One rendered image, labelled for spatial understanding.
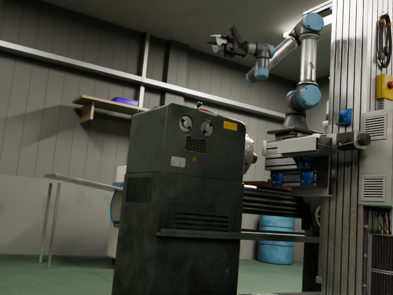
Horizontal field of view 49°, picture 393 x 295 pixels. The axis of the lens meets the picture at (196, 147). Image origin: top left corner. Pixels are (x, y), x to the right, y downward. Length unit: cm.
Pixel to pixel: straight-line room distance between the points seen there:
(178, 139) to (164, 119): 14
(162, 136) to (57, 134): 332
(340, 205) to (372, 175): 28
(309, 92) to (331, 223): 71
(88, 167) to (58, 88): 106
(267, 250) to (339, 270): 426
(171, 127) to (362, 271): 123
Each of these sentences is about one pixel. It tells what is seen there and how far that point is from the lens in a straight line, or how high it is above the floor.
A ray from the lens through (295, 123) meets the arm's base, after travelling 248.
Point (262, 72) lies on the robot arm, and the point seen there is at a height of 142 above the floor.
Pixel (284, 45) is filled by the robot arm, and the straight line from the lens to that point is 259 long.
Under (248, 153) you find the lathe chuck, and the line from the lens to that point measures 288.
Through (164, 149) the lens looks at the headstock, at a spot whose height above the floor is 99.
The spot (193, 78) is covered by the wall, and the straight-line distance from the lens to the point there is 657.
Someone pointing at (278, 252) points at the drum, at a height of 17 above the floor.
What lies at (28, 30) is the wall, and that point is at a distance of 582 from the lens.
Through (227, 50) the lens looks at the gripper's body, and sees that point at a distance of 235.
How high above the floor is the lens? 66
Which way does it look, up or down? 8 degrees up
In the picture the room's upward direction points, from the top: 5 degrees clockwise
